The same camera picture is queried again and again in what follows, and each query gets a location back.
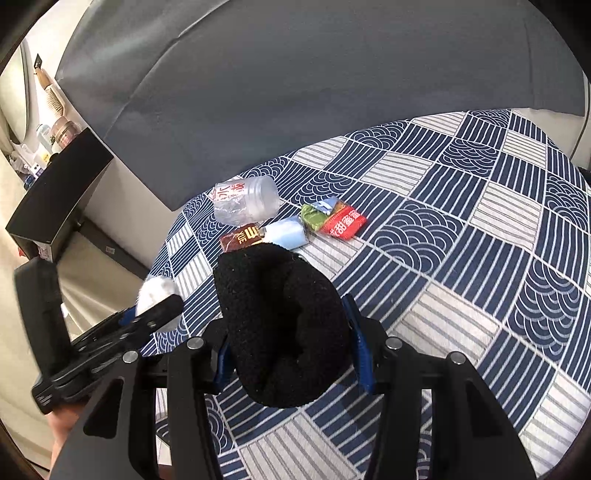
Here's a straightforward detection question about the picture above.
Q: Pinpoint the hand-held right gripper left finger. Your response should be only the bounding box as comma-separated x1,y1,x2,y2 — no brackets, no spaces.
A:
51,320,234,480

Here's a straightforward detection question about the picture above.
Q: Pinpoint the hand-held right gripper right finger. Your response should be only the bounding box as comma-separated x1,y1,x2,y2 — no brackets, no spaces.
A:
342,294,536,480

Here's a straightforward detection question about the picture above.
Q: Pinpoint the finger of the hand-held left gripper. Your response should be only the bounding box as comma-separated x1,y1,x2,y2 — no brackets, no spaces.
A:
69,308,137,352
51,294,184,388

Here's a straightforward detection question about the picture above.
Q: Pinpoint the white tissue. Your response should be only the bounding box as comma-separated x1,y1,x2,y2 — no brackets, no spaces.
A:
136,275,182,330

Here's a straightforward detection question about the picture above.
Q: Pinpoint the black knit sock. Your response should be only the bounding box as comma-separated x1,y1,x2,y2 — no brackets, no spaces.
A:
212,243,351,409

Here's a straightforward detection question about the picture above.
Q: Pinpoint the clear plastic cup red print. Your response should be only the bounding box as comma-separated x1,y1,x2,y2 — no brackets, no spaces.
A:
213,175,280,227

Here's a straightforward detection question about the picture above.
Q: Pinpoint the person's left hand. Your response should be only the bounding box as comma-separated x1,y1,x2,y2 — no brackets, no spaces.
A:
46,404,88,469

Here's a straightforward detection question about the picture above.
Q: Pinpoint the beige hanging cloth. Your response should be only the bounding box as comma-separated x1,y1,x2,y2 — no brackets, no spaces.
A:
55,231,151,342

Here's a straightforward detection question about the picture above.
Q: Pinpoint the brown snack wrapper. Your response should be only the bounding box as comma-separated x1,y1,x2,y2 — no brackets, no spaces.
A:
221,224,264,252

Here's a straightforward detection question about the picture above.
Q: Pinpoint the blue white patterned tablecloth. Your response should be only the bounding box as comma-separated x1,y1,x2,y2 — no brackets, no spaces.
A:
141,108,591,480

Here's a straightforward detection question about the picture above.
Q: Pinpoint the red snack packet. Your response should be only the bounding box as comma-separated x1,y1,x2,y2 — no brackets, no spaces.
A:
321,208,368,238

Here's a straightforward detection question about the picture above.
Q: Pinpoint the light blue packet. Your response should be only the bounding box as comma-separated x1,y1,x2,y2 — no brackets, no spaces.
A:
265,217,309,250

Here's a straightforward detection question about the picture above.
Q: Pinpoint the green snack packet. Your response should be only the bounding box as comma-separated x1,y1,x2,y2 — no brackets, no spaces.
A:
301,198,342,232

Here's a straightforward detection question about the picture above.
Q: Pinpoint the pink jar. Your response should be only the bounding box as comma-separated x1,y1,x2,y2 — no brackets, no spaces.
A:
51,116,77,151

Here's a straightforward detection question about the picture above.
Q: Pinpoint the wooden hairbrush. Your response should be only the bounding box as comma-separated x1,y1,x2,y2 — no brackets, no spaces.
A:
34,69,65,114

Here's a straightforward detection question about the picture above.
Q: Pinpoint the black wall shelf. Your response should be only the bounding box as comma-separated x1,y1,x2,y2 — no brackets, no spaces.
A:
6,128,115,261

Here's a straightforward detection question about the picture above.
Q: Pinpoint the round wall mirror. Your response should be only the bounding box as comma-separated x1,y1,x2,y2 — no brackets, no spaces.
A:
0,41,31,144

